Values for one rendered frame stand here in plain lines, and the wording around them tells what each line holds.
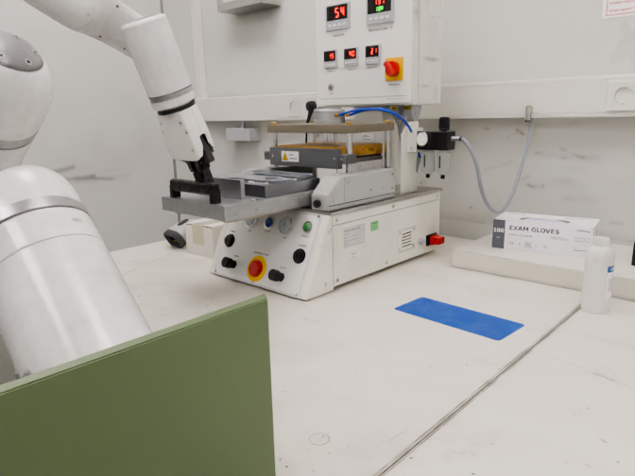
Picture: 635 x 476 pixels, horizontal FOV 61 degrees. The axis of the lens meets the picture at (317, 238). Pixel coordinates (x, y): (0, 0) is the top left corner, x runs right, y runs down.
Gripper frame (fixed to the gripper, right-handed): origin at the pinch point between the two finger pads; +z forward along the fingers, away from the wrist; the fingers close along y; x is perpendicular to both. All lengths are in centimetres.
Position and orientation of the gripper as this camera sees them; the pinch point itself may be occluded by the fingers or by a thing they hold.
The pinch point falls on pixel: (204, 178)
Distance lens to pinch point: 113.3
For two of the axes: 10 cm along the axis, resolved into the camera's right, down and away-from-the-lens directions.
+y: 7.3, 1.4, -6.6
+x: 6.3, -5.0, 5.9
